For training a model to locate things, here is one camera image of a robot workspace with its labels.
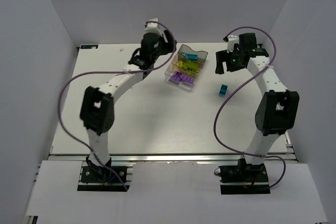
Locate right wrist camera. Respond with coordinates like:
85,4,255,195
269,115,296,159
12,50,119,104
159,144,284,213
223,35,239,52

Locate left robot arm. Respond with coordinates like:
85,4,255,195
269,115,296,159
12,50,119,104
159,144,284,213
80,29,176,170

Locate teal long lego brick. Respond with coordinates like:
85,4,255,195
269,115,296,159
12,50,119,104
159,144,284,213
182,53,198,61

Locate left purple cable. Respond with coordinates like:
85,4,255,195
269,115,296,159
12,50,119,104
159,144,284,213
57,20,177,190

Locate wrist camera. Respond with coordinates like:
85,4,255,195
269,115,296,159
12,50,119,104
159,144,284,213
145,18,164,36
223,35,239,52

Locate green long lego brick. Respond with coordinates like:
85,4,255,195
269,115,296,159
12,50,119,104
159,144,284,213
185,61,198,72

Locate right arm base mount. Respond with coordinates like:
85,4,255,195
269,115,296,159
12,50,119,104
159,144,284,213
214,158,270,195

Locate clear plastic bin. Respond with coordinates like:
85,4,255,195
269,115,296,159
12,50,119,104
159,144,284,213
164,64,198,91

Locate purple long lego brick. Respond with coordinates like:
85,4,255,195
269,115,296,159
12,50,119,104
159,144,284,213
182,75,195,84

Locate blue label left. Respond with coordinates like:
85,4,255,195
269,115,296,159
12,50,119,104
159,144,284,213
80,45,98,49

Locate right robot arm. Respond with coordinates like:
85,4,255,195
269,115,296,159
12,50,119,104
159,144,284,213
215,33,300,166

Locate purple sloped lego brick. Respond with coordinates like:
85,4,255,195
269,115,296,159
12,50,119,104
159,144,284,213
169,71,184,85

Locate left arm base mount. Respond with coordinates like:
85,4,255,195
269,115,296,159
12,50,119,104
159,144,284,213
77,156,132,192

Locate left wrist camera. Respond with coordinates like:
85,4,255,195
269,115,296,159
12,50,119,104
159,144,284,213
145,18,164,36

